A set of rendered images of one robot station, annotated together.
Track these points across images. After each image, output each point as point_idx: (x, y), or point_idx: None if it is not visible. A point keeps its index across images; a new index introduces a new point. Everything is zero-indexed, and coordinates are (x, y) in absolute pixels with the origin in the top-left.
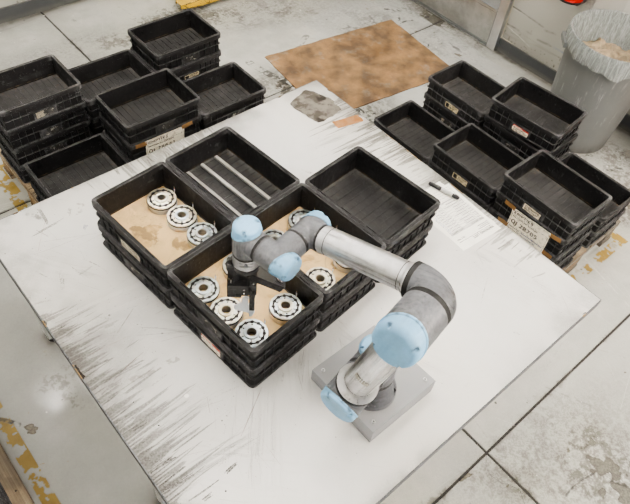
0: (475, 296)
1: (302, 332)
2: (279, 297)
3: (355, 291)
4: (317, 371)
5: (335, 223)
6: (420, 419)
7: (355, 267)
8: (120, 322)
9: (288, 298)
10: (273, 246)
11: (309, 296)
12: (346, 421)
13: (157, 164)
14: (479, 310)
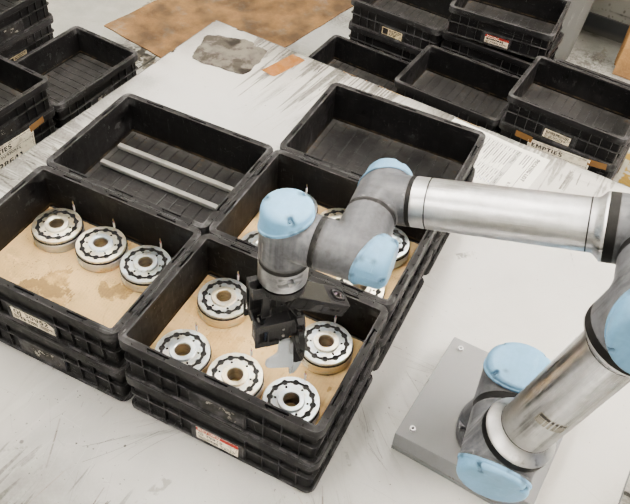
0: (562, 259)
1: (364, 377)
2: (310, 331)
3: (411, 293)
4: (404, 433)
5: (345, 199)
6: (576, 461)
7: (497, 232)
8: (45, 448)
9: (325, 329)
10: (347, 231)
11: (359, 317)
12: (513, 501)
13: (35, 171)
14: (577, 277)
